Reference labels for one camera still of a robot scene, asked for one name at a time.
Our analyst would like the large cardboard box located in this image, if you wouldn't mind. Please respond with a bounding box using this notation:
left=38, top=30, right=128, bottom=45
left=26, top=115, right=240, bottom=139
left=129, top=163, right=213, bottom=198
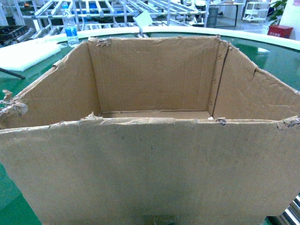
left=0, top=36, right=300, bottom=225

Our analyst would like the black rod on conveyor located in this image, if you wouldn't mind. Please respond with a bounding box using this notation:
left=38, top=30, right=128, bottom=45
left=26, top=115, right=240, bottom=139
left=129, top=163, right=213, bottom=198
left=0, top=68, right=26, bottom=80

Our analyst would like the white curved conveyor rim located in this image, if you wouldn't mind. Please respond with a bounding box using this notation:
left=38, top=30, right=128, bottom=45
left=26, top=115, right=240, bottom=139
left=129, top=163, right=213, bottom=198
left=32, top=25, right=300, bottom=51

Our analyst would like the clear plastic water bottle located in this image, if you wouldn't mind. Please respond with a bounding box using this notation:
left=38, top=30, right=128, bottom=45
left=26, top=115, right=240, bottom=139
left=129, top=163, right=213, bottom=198
left=62, top=2, right=79, bottom=47

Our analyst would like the white foam sheet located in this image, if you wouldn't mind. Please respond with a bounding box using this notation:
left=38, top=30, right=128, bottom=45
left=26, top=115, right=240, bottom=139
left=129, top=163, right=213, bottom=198
left=0, top=42, right=61, bottom=72

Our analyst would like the red box with text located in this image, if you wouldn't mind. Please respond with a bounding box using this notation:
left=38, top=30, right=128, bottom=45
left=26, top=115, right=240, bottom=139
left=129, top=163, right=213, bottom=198
left=267, top=25, right=293, bottom=39

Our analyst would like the white roller rack frame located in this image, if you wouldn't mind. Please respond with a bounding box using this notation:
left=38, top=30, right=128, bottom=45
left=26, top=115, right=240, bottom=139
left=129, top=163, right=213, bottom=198
left=7, top=0, right=210, bottom=39

